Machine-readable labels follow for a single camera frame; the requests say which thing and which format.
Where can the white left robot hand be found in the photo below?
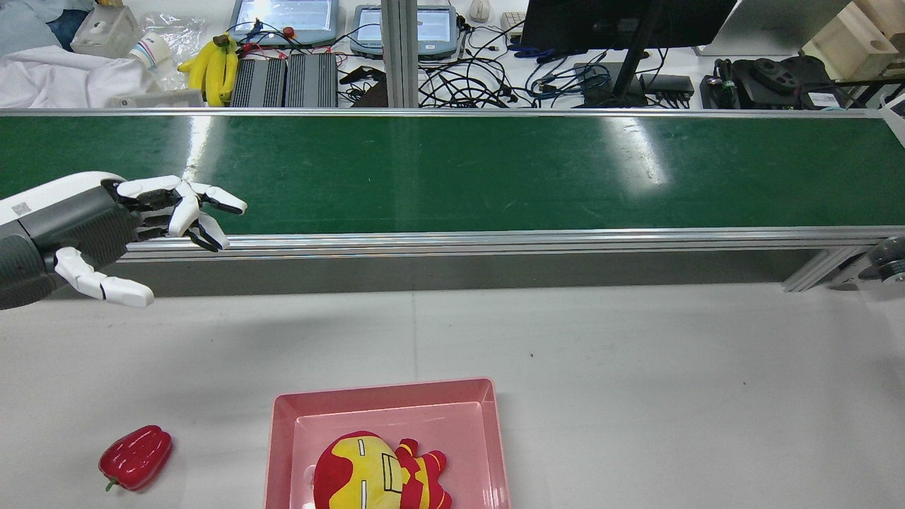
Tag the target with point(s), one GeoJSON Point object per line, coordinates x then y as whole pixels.
{"type": "Point", "coordinates": [78, 219]}

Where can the red yellow plush toy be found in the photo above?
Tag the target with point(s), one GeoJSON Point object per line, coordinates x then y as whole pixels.
{"type": "Point", "coordinates": [353, 470]}

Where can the pink plastic basket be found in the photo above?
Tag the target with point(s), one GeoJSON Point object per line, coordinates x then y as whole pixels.
{"type": "Point", "coordinates": [474, 452]}

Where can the white cloth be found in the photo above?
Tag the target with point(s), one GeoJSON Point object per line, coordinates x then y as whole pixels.
{"type": "Point", "coordinates": [63, 81]}

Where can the striped paper cup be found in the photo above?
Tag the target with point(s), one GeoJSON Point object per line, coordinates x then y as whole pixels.
{"type": "Point", "coordinates": [150, 51]}

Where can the clear plastic container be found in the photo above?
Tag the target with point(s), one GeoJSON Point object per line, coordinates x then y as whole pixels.
{"type": "Point", "coordinates": [106, 30]}

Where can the blue cloth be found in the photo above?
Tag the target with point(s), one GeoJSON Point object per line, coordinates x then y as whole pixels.
{"type": "Point", "coordinates": [35, 25]}

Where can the yellow banana bunch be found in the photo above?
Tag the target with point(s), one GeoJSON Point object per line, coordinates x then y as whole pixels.
{"type": "Point", "coordinates": [212, 71]}

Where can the clear plastic bag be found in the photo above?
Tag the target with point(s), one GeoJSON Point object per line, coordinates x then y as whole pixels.
{"type": "Point", "coordinates": [180, 32]}

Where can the black ribbed power unit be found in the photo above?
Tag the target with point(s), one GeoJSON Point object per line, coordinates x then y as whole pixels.
{"type": "Point", "coordinates": [258, 83]}
{"type": "Point", "coordinates": [311, 81]}

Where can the red bell pepper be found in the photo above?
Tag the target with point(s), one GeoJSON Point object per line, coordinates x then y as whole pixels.
{"type": "Point", "coordinates": [134, 459]}

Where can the grey teach pendant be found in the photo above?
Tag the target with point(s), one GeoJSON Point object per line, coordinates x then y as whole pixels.
{"type": "Point", "coordinates": [283, 20]}
{"type": "Point", "coordinates": [403, 32]}

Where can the green conveyor belt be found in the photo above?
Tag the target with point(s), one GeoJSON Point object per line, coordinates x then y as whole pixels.
{"type": "Point", "coordinates": [459, 177]}

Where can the white computer mouse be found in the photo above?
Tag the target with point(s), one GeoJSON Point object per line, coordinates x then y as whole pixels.
{"type": "Point", "coordinates": [479, 10]}

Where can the black monitor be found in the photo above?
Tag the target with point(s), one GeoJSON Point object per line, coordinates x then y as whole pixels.
{"type": "Point", "coordinates": [622, 21]}

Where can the black power brick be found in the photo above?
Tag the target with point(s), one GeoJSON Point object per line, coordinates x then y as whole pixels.
{"type": "Point", "coordinates": [668, 85]}

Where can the black mechanical device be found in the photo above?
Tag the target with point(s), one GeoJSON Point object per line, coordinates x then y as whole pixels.
{"type": "Point", "coordinates": [771, 81]}

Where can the silver laptop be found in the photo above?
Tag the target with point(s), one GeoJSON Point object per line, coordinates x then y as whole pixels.
{"type": "Point", "coordinates": [771, 25]}

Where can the light wooden box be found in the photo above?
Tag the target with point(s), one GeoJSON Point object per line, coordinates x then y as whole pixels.
{"type": "Point", "coordinates": [855, 42]}

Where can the aluminium frame post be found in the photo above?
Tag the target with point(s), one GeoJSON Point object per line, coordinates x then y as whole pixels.
{"type": "Point", "coordinates": [399, 49]}

